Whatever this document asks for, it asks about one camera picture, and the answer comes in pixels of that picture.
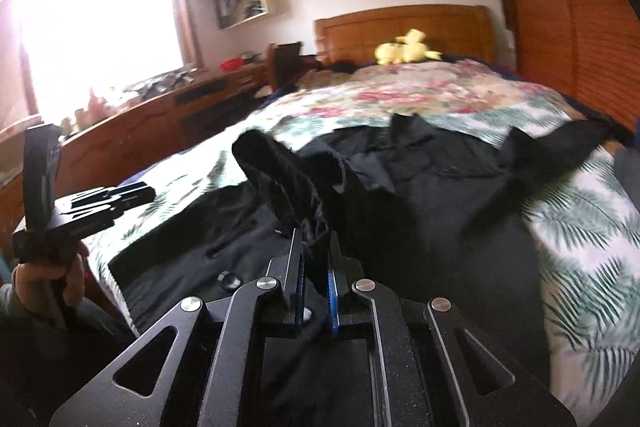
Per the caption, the yellow plush toy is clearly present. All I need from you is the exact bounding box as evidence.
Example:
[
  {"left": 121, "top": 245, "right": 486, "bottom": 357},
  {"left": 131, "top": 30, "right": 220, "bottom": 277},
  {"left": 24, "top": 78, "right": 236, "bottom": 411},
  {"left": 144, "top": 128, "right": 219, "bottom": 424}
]
[{"left": 375, "top": 29, "right": 444, "bottom": 66}]

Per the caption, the person's left hand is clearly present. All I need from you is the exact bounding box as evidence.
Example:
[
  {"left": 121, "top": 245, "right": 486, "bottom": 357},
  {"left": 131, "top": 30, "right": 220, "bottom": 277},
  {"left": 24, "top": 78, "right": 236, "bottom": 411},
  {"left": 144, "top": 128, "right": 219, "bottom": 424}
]
[{"left": 12, "top": 249, "right": 92, "bottom": 314}]

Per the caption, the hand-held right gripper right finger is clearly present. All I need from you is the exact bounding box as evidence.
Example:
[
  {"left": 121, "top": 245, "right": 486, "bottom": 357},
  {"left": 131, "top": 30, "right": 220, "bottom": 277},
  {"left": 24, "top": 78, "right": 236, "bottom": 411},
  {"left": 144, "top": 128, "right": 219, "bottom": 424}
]
[{"left": 325, "top": 229, "right": 572, "bottom": 427}]

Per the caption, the grey bed sheet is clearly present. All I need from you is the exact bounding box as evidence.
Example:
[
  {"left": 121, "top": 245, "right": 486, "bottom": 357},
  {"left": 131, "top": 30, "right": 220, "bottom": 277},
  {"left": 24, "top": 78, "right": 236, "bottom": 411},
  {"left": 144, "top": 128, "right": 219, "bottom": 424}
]
[{"left": 612, "top": 146, "right": 640, "bottom": 204}]

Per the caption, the person's left forearm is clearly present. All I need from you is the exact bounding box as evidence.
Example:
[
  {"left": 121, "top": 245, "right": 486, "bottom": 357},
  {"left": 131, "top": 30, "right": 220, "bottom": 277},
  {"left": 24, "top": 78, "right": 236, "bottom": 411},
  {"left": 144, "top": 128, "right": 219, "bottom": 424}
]
[{"left": 0, "top": 282, "right": 53, "bottom": 325}]

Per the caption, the pile of desk clutter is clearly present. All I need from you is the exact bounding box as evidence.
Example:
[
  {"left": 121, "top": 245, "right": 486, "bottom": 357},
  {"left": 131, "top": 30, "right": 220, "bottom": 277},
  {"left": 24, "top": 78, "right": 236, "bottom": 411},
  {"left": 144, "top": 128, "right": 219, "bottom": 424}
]
[{"left": 60, "top": 71, "right": 197, "bottom": 134}]

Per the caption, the black coat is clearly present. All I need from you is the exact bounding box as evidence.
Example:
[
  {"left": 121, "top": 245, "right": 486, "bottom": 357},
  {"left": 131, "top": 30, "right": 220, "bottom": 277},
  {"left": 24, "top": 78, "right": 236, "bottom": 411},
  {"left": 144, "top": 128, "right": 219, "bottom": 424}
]
[{"left": 107, "top": 112, "right": 621, "bottom": 413}]

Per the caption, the long wooden desk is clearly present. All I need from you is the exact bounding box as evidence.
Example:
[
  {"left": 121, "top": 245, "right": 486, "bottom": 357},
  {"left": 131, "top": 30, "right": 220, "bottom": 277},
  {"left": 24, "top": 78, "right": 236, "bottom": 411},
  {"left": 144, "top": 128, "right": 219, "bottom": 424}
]
[{"left": 0, "top": 62, "right": 273, "bottom": 208}]

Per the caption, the dark wooden chair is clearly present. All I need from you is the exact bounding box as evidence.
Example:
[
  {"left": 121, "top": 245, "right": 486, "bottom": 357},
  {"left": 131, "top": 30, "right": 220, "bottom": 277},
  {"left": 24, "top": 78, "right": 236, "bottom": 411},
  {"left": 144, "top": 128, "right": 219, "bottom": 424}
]
[{"left": 265, "top": 42, "right": 307, "bottom": 94}]

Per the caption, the leaf print bed sheet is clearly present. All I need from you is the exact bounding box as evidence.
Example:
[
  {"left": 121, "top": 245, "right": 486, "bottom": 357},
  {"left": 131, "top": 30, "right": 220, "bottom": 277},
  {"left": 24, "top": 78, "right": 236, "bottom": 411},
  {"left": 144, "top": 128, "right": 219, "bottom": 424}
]
[{"left": 87, "top": 99, "right": 640, "bottom": 427}]

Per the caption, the wooden louvred wardrobe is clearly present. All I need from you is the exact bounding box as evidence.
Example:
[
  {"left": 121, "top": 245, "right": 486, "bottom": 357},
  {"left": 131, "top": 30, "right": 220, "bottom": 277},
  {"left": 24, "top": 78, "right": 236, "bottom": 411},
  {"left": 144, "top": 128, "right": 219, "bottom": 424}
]
[{"left": 475, "top": 0, "right": 640, "bottom": 134}]

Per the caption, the wooden headboard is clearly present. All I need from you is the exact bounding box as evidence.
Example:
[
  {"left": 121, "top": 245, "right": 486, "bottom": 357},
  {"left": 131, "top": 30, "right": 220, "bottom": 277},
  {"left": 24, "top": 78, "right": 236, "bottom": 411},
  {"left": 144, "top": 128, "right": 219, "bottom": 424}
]
[{"left": 313, "top": 4, "right": 499, "bottom": 68}]

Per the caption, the floral quilt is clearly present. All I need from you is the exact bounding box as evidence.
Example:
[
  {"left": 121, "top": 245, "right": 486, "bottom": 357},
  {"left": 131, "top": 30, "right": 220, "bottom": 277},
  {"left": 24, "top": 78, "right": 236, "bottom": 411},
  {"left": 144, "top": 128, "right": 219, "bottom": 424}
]
[{"left": 260, "top": 58, "right": 581, "bottom": 148}]

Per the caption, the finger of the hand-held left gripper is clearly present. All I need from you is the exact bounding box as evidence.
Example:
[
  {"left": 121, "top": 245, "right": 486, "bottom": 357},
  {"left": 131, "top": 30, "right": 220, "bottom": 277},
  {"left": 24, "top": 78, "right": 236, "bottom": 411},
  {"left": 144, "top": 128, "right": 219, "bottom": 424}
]
[
  {"left": 60, "top": 197, "right": 157, "bottom": 222},
  {"left": 72, "top": 183, "right": 155, "bottom": 204}
]

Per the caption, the window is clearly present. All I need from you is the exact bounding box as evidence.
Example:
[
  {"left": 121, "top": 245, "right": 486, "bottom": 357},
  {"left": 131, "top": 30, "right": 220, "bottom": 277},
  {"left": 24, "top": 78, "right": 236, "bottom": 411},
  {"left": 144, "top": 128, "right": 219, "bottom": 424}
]
[{"left": 17, "top": 0, "right": 203, "bottom": 120}]

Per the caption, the person's dark clothing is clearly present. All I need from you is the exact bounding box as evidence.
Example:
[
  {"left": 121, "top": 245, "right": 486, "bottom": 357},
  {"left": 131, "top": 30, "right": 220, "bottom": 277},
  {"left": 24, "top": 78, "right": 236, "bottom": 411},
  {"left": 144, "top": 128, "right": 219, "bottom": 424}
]
[{"left": 0, "top": 297, "right": 142, "bottom": 427}]

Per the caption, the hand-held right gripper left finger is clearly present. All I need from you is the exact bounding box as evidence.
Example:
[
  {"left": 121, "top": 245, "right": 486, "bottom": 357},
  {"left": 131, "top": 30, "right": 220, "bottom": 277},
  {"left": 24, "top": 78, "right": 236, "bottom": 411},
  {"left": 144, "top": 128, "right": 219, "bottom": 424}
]
[{"left": 50, "top": 228, "right": 313, "bottom": 427}]

